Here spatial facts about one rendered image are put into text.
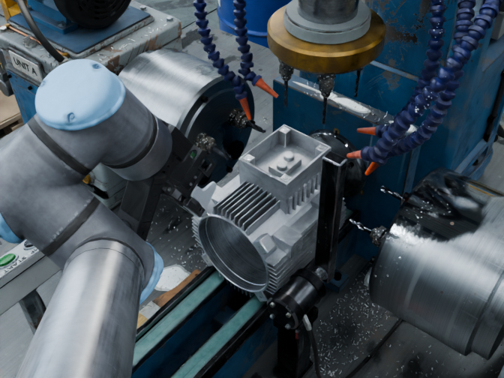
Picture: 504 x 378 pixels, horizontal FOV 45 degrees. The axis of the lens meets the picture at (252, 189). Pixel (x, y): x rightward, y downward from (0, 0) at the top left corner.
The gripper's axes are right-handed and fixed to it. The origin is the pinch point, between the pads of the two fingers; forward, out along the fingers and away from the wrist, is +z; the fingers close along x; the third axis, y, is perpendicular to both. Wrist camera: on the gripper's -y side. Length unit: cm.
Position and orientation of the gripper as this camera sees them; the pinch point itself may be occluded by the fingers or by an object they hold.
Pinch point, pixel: (196, 214)
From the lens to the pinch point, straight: 99.4
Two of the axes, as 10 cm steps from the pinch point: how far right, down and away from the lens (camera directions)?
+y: 5.4, -8.3, 1.4
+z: 3.3, 3.6, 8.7
